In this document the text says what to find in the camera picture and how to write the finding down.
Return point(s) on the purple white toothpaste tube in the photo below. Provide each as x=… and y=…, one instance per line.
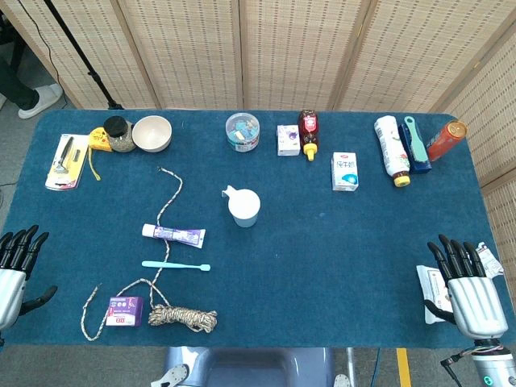
x=177, y=235

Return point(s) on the person's dark trouser leg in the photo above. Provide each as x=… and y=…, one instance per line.
x=14, y=84

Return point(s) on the blue felt table cloth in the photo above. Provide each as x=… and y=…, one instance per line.
x=322, y=250

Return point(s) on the light blue toothbrush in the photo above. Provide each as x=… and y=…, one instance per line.
x=173, y=265

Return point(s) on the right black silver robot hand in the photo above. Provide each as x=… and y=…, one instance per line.
x=475, y=306

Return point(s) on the glass jar black lid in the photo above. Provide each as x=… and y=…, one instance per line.
x=119, y=133

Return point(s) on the razor in blister pack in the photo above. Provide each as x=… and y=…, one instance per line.
x=66, y=161

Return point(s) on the orange drink can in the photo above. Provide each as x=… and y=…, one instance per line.
x=445, y=141

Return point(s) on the flat white snack packet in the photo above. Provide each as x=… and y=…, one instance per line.
x=433, y=286

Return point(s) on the yellow tape measure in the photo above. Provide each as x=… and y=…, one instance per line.
x=98, y=139

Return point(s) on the grey metal table leg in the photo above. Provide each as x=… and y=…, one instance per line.
x=351, y=369

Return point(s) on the white shoe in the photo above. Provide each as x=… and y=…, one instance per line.
x=40, y=101

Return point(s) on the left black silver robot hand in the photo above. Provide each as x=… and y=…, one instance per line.
x=12, y=290

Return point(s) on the purple tissue pack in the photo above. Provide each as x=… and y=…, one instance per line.
x=125, y=311

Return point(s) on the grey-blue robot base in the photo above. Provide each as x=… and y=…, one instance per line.
x=250, y=369

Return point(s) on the black tripod stand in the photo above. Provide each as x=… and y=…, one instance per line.
x=86, y=66

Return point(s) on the beige bowl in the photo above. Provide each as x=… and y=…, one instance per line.
x=152, y=135

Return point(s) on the dark blue box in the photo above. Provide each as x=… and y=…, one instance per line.
x=407, y=139

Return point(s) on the white blue milk carton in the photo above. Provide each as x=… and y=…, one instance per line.
x=344, y=171

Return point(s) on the white bottle yellow cap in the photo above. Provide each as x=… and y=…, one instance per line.
x=391, y=147

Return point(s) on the brown squeeze bottle yellow cap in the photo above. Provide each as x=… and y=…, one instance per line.
x=308, y=131

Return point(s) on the small white purple box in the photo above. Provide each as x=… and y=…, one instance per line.
x=287, y=140

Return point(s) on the clear plastic tub of clips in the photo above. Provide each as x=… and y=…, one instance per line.
x=242, y=133

